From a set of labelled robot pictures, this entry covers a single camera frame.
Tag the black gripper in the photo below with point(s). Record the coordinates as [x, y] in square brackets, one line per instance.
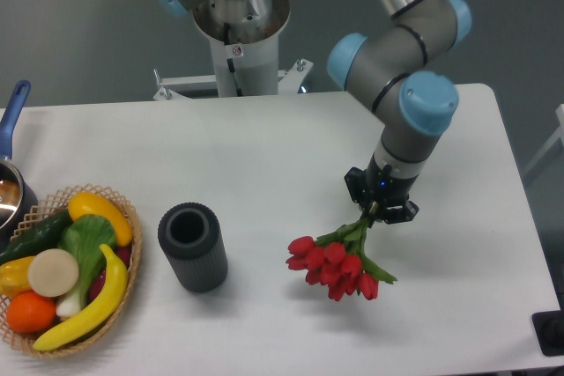
[377, 184]

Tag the red tulip bouquet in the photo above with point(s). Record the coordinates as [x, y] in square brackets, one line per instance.
[338, 260]

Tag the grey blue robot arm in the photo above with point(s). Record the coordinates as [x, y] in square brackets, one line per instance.
[388, 76]

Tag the dark grey ribbed vase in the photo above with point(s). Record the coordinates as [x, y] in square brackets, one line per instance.
[190, 237]

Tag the black device at table edge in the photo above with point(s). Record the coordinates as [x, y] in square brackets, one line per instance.
[549, 332]

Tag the red fruit in basket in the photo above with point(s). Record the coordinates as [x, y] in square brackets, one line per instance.
[124, 254]

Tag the yellow banana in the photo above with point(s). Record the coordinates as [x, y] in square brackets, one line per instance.
[95, 313]

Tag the green bok choy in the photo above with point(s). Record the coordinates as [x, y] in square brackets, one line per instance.
[82, 240]

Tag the yellow squash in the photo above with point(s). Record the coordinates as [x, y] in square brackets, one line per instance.
[87, 203]

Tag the woven wicker basket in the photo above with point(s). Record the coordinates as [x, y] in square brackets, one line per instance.
[45, 208]

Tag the beige round disc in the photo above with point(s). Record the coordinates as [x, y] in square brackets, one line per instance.
[53, 272]

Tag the green cucumber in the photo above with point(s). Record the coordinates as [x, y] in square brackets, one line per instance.
[42, 236]

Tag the orange fruit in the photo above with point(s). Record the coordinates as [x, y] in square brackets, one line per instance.
[30, 312]

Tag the yellow bell pepper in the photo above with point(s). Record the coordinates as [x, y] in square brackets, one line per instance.
[14, 278]

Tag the white frame at right edge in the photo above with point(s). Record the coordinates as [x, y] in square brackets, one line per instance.
[546, 154]

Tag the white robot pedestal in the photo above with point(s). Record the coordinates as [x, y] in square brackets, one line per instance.
[243, 39]

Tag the blue handled saucepan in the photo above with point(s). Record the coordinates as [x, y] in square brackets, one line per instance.
[17, 198]

